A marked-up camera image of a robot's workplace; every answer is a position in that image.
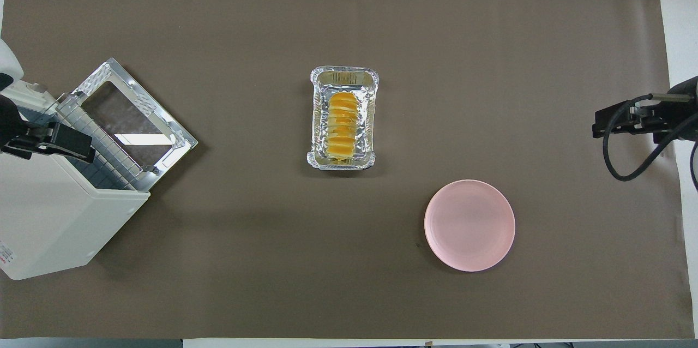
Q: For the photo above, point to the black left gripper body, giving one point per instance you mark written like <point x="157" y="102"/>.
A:
<point x="37" y="134"/>

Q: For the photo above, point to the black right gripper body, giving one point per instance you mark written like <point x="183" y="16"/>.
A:
<point x="657" y="116"/>

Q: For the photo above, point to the aluminium foil tray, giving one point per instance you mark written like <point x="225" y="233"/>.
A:
<point x="371" y="119"/>

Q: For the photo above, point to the sliced yellow bread loaf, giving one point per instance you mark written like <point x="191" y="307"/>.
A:
<point x="342" y="127"/>

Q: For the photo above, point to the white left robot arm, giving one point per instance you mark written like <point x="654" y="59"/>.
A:
<point x="7" y="116"/>

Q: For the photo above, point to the beige oven knob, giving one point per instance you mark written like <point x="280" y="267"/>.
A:
<point x="38" y="88"/>

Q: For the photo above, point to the chrome glass oven door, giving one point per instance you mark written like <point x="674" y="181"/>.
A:
<point x="125" y="119"/>

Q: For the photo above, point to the white toaster oven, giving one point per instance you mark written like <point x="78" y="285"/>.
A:
<point x="60" y="228"/>

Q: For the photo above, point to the pink round plate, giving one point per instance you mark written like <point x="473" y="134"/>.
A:
<point x="469" y="225"/>

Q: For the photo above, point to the brown table mat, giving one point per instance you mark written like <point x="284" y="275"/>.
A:
<point x="338" y="260"/>

